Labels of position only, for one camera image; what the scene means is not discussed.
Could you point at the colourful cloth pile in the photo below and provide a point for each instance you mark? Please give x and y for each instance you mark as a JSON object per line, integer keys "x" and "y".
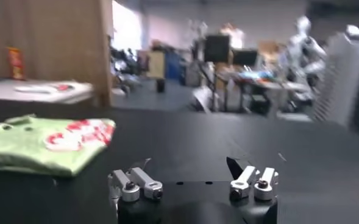
{"x": 255, "y": 75}

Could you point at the black monitor on stand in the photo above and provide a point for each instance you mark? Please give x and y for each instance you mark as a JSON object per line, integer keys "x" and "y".
{"x": 217, "y": 48}

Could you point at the light green t-shirt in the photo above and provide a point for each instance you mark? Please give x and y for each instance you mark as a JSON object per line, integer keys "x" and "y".
{"x": 30, "y": 149}

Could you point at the red chips can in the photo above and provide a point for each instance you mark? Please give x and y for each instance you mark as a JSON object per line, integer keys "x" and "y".
{"x": 16, "y": 64}

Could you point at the white air cooler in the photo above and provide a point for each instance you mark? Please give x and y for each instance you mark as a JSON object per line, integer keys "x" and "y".
{"x": 343, "y": 82}

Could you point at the white side table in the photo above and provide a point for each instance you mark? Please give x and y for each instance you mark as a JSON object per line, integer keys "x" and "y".
{"x": 2, "y": 91}

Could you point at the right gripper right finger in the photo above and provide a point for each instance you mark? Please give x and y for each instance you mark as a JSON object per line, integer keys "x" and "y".
{"x": 264, "y": 185}

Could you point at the white leaning panel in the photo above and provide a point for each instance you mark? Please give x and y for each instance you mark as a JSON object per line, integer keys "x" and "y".
{"x": 203, "y": 99}

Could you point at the black trash bin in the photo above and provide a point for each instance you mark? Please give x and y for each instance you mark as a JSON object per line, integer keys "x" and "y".
{"x": 160, "y": 86}

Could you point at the white humanoid robot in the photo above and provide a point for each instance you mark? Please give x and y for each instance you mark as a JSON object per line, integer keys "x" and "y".
{"x": 304, "y": 51}

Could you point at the folded white printed shirt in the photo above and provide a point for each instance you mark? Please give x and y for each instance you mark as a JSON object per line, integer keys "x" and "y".
{"x": 42, "y": 88}

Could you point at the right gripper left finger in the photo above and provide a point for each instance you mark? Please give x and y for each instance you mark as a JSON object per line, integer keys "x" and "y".
{"x": 130, "y": 188}

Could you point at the wooden partition screen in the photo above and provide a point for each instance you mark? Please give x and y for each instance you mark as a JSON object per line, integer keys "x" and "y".
{"x": 60, "y": 39}

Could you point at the white standing desk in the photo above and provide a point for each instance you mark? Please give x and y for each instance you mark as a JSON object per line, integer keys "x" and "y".
{"x": 273, "y": 86}

